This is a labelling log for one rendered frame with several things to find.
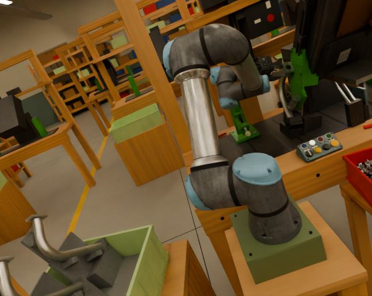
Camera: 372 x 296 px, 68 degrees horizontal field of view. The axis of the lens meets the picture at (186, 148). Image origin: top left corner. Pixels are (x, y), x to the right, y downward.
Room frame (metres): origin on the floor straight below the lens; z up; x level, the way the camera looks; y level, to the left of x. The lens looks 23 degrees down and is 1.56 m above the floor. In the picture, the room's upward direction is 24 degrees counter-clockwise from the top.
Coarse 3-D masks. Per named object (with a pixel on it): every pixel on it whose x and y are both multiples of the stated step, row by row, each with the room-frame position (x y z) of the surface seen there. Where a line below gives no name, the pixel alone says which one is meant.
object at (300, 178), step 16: (352, 128) 1.01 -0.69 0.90; (368, 128) 0.96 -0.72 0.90; (352, 144) 0.90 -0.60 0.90; (368, 144) 0.89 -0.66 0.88; (288, 160) 0.98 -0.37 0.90; (320, 160) 0.90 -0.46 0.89; (336, 160) 0.90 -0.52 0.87; (288, 176) 0.91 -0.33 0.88; (304, 176) 0.91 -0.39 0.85; (320, 176) 0.90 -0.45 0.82; (336, 176) 0.90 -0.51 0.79; (288, 192) 0.91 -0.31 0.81; (304, 192) 0.91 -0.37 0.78; (224, 208) 0.92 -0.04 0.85; (240, 208) 0.92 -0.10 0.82; (208, 224) 0.93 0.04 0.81; (224, 224) 0.93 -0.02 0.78
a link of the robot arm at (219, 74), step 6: (222, 66) 1.22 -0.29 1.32; (228, 66) 1.21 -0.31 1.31; (216, 72) 1.20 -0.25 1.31; (222, 72) 1.20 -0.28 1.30; (228, 72) 1.19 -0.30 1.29; (234, 72) 1.19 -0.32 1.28; (210, 78) 1.25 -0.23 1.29; (216, 78) 1.20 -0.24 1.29; (222, 78) 1.18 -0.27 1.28; (228, 78) 1.18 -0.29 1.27; (234, 78) 1.19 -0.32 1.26; (216, 84) 1.21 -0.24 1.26
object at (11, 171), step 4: (4, 140) 5.53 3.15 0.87; (0, 144) 5.40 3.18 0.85; (4, 144) 5.53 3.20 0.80; (8, 144) 5.53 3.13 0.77; (20, 164) 5.53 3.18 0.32; (24, 164) 5.57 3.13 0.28; (8, 168) 5.10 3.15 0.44; (12, 168) 5.37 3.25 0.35; (16, 168) 5.47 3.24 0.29; (20, 168) 5.48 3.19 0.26; (24, 168) 5.53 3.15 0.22; (8, 172) 5.10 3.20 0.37; (12, 172) 5.11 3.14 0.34; (16, 172) 5.29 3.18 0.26; (28, 172) 5.53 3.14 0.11; (12, 176) 5.10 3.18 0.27; (16, 176) 5.13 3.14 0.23; (28, 176) 5.53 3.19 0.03; (16, 180) 5.06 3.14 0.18; (20, 180) 5.14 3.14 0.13; (20, 184) 5.10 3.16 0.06; (24, 184) 5.17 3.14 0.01
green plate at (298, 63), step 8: (296, 56) 1.18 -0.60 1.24; (304, 56) 1.12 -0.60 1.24; (296, 64) 1.18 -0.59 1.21; (304, 64) 1.12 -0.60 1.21; (296, 72) 1.18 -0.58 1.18; (304, 72) 1.12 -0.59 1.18; (296, 80) 1.17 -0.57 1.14; (304, 80) 1.12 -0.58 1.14; (312, 80) 1.13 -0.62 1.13; (296, 88) 1.17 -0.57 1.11
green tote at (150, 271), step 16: (96, 240) 0.94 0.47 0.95; (112, 240) 0.92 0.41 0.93; (128, 240) 0.90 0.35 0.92; (144, 240) 0.80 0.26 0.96; (144, 256) 0.74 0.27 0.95; (160, 256) 0.82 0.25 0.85; (48, 272) 0.86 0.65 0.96; (144, 272) 0.71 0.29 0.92; (160, 272) 0.77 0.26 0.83; (128, 288) 0.62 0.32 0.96; (144, 288) 0.66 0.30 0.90; (160, 288) 0.72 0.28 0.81
